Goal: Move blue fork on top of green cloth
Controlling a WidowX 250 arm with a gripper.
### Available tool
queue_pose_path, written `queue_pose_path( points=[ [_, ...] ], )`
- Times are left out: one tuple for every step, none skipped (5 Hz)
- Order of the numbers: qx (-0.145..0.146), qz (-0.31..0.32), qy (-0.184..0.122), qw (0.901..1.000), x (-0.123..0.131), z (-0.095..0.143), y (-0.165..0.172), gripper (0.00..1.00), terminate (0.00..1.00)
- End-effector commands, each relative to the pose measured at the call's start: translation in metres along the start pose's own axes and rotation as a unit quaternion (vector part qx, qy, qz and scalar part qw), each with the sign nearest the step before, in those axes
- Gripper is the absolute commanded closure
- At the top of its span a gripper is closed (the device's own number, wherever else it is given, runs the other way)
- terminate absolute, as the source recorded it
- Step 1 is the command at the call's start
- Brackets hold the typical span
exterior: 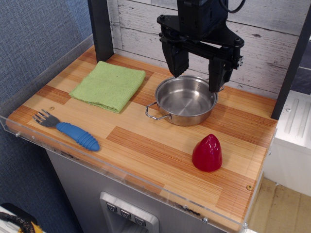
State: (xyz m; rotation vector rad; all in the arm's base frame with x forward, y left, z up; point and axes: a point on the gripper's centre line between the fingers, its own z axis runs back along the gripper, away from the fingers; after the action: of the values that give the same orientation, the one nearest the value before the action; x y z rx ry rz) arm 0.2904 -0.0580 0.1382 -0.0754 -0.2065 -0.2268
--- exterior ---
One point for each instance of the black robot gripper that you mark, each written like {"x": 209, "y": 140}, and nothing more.
{"x": 200, "y": 28}

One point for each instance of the dark right frame post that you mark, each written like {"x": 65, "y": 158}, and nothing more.
{"x": 293, "y": 67}

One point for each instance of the red plastic strawberry toy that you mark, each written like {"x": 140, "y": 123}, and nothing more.
{"x": 207, "y": 154}

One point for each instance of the dark frame post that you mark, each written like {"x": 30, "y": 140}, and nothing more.
{"x": 100, "y": 22}
{"x": 293, "y": 67}

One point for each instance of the white toy sink unit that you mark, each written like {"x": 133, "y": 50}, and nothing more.
{"x": 288, "y": 161}

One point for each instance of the dark left frame post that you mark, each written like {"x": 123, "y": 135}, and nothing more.
{"x": 100, "y": 22}

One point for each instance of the clear acrylic table guard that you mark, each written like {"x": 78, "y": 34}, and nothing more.
{"x": 155, "y": 156}

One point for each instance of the blue handled metal fork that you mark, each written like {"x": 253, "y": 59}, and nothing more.
{"x": 80, "y": 136}

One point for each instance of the grey toy fridge cabinet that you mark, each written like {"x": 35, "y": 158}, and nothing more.
{"x": 83, "y": 186}

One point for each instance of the silver dispenser button panel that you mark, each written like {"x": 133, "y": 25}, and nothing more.
{"x": 123, "y": 217}

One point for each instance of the yellow black object bottom left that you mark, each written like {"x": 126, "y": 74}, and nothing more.
{"x": 15, "y": 220}

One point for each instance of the stainless steel pot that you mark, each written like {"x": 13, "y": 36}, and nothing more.
{"x": 183, "y": 101}

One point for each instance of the green folded cloth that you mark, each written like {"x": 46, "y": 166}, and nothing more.
{"x": 109, "y": 86}

